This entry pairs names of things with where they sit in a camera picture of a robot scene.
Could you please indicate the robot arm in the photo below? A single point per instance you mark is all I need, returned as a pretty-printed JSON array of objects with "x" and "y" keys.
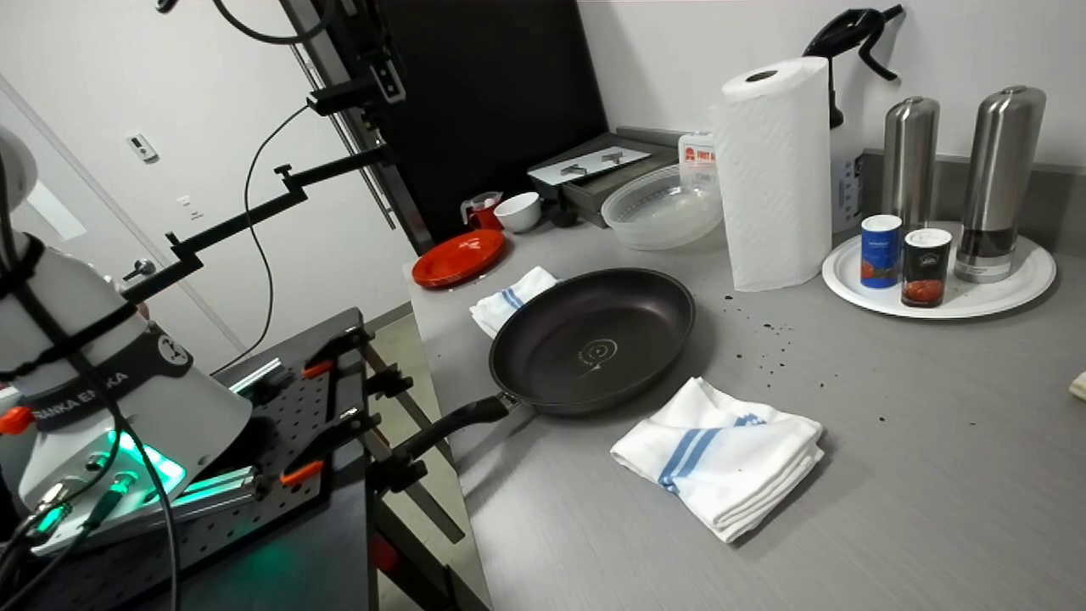
[{"x": 102, "y": 356}]

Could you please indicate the white towel with blue stripes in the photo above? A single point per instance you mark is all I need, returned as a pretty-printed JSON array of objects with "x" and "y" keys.
[
  {"x": 721, "y": 454},
  {"x": 509, "y": 299}
]

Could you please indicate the black frying pan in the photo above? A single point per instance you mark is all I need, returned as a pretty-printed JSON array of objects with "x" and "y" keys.
[{"x": 585, "y": 339}]

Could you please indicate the paper towel roll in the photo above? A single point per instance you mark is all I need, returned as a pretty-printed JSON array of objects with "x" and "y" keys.
[{"x": 772, "y": 178}]

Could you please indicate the red plate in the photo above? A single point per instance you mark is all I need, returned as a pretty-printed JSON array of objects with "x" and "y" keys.
[{"x": 458, "y": 257}]

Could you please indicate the white cup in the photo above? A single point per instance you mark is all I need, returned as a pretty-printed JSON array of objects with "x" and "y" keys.
[{"x": 517, "y": 210}]

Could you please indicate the red measuring cup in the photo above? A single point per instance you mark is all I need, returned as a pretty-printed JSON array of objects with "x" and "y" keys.
[{"x": 482, "y": 212}]

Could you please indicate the grey flat box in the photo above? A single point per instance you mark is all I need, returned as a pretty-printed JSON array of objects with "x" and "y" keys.
[{"x": 594, "y": 170}]

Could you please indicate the clear plastic bowl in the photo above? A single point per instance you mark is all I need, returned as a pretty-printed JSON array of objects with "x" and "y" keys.
[{"x": 662, "y": 212}]

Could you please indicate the black panel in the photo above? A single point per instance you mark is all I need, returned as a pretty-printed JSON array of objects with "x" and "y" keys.
[{"x": 492, "y": 110}]

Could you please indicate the black clamp with orange trigger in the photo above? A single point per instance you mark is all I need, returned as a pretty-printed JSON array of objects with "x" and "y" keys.
[
  {"x": 339, "y": 450},
  {"x": 339, "y": 361}
]

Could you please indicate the white first aid box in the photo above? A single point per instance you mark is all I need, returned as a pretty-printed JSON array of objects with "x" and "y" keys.
[{"x": 697, "y": 157}]

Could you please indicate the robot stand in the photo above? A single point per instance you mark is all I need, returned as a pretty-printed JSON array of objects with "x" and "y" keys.
[{"x": 280, "y": 475}]

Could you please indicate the blue spice shaker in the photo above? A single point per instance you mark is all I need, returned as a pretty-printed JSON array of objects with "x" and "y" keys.
[{"x": 880, "y": 250}]

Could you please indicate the black spray bottle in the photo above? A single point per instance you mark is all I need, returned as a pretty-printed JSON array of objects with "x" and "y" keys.
[{"x": 848, "y": 127}]

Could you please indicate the black spice shaker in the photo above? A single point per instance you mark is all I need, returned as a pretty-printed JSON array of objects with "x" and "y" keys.
[{"x": 925, "y": 267}]

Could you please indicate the steel pepper mill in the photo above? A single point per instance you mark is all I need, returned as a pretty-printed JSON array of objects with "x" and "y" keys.
[
  {"x": 997, "y": 187},
  {"x": 909, "y": 161}
]

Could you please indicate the white round plate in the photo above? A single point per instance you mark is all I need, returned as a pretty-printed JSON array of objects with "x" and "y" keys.
[{"x": 976, "y": 288}]

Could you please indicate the metal frame rail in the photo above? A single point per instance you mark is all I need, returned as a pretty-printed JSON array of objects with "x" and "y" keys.
[{"x": 348, "y": 110}]

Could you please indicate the wall switch plate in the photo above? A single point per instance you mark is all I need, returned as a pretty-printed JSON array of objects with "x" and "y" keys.
[{"x": 142, "y": 148}]

